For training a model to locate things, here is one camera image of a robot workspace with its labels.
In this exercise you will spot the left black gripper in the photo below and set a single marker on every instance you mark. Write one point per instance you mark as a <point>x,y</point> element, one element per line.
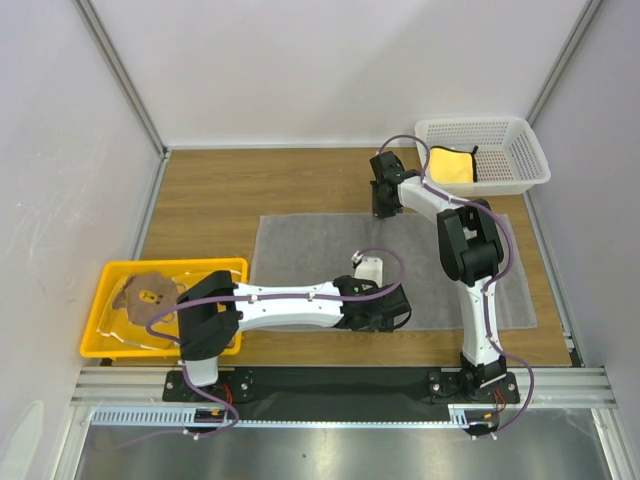
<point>380,325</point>

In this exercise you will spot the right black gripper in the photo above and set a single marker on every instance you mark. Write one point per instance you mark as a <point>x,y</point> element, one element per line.
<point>383,198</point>

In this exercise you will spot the yellow towel black trim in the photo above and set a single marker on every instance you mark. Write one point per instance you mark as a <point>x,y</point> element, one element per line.
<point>450,166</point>

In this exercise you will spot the grey towel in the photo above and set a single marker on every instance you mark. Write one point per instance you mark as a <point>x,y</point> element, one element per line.
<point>307,249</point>

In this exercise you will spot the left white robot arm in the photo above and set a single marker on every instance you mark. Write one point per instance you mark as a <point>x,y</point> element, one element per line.
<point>217,308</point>

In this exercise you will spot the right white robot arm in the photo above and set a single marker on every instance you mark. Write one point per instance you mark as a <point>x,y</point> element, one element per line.
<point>470,251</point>

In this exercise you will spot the white perforated basket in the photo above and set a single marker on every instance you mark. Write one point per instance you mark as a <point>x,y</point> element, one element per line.
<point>482,156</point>

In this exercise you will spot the brown towel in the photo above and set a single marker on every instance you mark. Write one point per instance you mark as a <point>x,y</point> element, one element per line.
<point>144,295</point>

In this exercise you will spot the yellow plastic bin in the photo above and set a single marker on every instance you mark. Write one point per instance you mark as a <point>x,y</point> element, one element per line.
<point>108,333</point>

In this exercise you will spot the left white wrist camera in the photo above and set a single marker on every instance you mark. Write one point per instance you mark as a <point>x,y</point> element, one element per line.
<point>369,268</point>

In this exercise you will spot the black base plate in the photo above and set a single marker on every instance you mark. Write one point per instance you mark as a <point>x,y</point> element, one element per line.
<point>355,394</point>

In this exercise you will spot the aluminium frame rail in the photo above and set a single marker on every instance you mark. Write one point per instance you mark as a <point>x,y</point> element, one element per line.
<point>107,49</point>

